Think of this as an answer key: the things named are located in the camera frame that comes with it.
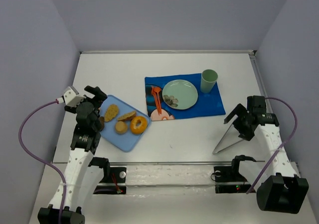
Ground orange glazed bagel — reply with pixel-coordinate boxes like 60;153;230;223
130;116;148;134

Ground orange plastic fork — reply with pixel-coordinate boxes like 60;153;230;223
151;86;162;115

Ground green floral plate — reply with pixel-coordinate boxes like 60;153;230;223
162;80;198;110

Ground oval seeded bread slice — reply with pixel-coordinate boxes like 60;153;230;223
104;104;119;122

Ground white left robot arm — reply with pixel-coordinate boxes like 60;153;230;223
37;86;110;224

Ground small baguette slice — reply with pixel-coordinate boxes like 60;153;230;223
117;111;137;121

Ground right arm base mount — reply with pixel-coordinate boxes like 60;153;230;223
210;166;251;194

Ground light blue tray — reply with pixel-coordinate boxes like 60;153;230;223
96;95;152;152

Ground round bread roll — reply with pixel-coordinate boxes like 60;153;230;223
115;121;128;134

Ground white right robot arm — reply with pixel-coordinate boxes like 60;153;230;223
227;105;309;214

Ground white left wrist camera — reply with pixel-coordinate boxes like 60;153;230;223
56;86;86;107

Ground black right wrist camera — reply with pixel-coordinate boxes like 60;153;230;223
247;96;267;114

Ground blue patterned placemat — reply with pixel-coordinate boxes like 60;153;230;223
145;73;226;121

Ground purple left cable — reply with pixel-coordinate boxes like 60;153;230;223
18;100;67;224

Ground metal tongs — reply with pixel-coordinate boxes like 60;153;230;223
212;103;247;155

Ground brown bread piece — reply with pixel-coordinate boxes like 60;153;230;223
99;116;105;131

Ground orange plastic spoon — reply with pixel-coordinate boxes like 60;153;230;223
153;86;162;114

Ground green cup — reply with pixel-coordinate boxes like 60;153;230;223
200;69;218;94

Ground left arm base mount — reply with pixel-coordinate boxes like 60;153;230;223
93;167;127;195

